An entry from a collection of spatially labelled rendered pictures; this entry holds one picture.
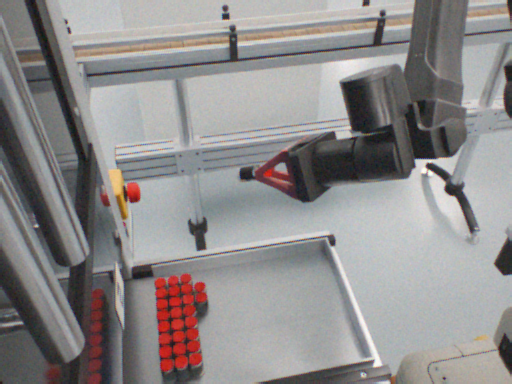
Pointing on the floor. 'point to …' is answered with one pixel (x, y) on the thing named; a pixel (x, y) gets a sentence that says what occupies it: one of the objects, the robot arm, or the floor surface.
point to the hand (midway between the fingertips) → (265, 172)
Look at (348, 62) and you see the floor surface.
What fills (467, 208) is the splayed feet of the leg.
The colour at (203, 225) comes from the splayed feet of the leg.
